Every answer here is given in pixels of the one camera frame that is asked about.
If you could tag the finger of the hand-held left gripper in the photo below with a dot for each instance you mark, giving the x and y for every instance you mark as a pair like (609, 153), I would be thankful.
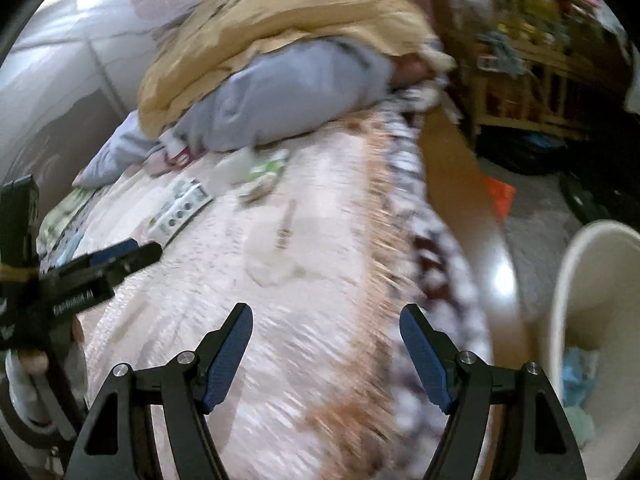
(112, 252)
(140, 260)

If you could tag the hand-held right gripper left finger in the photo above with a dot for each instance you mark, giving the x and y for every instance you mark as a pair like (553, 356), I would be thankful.
(227, 360)

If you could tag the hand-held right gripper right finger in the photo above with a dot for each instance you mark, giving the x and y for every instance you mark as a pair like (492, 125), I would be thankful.
(425, 355)

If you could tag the cream plastic bucket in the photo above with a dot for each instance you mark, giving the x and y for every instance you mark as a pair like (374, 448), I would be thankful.
(575, 285)

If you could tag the person's left hand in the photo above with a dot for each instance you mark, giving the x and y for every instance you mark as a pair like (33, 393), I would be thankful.
(37, 362)

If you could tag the green checked cloth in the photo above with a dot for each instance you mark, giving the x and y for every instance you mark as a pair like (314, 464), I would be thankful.
(62, 225)

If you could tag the white medicine box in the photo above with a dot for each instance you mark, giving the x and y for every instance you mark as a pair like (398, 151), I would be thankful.
(180, 210)

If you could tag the grey cloth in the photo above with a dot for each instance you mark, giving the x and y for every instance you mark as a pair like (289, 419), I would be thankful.
(120, 150)

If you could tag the clear plastic wrapper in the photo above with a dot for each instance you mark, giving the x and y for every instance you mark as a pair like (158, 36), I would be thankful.
(275, 267)

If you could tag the pink white small cloth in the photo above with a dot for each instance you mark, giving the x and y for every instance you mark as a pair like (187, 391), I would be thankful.
(172, 157)

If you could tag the white tissue piece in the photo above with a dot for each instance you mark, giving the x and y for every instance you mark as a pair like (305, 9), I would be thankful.
(232, 170)

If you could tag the green printed wrapper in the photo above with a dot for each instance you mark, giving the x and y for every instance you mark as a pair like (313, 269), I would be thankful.
(265, 172)

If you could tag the light blue crumpled cloth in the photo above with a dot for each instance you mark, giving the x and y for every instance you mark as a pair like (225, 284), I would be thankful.
(580, 375)

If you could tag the pale green crumpled item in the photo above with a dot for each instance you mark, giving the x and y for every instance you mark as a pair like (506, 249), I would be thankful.
(580, 425)

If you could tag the orange packet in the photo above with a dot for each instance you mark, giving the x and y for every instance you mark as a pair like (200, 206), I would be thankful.
(501, 197)

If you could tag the light blue clothing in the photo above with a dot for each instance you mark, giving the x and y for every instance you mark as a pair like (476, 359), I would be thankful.
(280, 95)

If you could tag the black bag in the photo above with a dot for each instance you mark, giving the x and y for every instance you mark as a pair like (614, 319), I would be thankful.
(522, 155)

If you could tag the pink mosquito net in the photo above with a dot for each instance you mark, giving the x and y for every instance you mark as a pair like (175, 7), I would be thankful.
(100, 25)

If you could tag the yellow ruffled pillow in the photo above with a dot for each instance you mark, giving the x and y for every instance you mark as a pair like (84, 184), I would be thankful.
(280, 25)

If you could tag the blue grey rag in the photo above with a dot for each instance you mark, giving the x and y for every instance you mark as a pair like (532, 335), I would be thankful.
(502, 47)

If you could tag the wooden crib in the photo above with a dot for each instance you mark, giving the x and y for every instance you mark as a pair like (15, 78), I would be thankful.
(545, 60)

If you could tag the pile of colourful clothes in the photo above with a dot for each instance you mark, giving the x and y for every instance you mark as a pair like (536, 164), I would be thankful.
(530, 15)

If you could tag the wooden bed frame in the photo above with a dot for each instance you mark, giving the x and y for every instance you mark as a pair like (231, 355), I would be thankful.
(475, 220)

